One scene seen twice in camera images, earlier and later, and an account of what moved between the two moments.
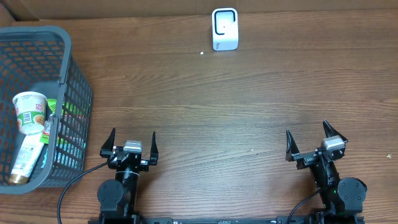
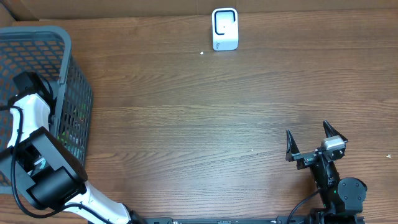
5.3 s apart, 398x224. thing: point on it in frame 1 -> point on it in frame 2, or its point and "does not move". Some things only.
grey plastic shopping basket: x=38 y=60 does not move
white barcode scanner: x=225 y=28 does not move
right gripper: x=305 y=158 does not move
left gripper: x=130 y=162 -> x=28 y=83
